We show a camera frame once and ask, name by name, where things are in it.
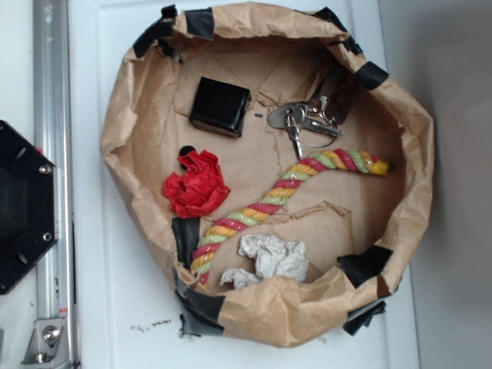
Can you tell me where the crumpled white paper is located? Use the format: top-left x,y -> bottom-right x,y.
219,234 -> 309,290

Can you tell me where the brown leather key fob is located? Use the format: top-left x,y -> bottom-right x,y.
325,73 -> 360,125

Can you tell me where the brown paper bag bin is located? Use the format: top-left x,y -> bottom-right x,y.
101,2 -> 434,347

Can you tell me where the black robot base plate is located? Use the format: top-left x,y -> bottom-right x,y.
1,121 -> 57,295

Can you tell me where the black box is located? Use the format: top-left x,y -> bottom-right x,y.
190,77 -> 251,138

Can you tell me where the aluminium frame rail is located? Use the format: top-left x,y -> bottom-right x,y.
33,1 -> 80,368

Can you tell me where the silver key bunch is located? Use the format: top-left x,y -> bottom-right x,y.
267,95 -> 344,160

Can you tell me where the crumpled red paper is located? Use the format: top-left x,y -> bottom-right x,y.
161,146 -> 231,218

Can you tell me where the metal corner bracket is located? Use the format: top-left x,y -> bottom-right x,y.
20,317 -> 70,368

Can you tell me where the multicolour twisted rope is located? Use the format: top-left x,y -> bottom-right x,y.
190,148 -> 392,288

